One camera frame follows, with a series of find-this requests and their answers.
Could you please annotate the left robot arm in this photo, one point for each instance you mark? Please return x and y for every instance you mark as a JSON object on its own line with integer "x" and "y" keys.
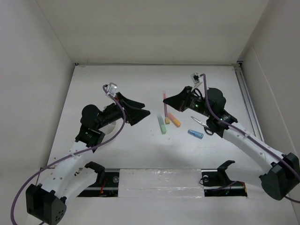
{"x": 48, "y": 200}

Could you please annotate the blue correction tape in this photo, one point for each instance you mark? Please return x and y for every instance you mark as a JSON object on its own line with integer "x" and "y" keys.
{"x": 195, "y": 133}

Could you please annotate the green highlighter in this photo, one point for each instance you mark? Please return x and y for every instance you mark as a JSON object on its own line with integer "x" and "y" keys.
{"x": 161, "y": 124}

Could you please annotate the aluminium rail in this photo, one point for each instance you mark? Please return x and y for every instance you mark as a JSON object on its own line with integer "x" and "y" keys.
{"x": 250, "y": 105}

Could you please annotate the black handled scissors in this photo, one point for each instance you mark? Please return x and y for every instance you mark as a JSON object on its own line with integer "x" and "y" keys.
{"x": 205, "y": 127}

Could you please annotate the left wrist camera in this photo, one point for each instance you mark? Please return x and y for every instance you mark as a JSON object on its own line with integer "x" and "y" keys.
{"x": 111, "y": 89}

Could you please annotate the purple marker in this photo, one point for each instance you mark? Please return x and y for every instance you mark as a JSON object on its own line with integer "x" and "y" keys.
{"x": 165, "y": 106}

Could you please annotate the white divided round container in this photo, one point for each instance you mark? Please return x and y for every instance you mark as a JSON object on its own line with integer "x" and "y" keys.
{"x": 110, "y": 129}

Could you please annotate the orange highlighter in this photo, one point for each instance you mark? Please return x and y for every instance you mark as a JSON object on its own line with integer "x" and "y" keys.
{"x": 174, "y": 120}

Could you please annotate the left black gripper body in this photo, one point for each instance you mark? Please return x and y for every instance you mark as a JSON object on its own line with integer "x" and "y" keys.
{"x": 112, "y": 113}

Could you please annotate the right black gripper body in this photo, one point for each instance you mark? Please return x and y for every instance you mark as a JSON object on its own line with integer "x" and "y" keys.
{"x": 196, "y": 103}

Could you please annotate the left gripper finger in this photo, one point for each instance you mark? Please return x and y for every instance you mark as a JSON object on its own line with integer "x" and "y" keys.
{"x": 134, "y": 116}
{"x": 129, "y": 102}

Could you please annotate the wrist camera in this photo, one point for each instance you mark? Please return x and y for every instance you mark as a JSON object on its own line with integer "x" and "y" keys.
{"x": 111, "y": 89}
{"x": 197, "y": 79}

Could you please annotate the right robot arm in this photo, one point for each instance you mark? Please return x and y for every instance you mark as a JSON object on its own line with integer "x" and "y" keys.
{"x": 279, "y": 173}

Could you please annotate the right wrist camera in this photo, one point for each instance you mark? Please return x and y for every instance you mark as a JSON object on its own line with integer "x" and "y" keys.
{"x": 197, "y": 79}

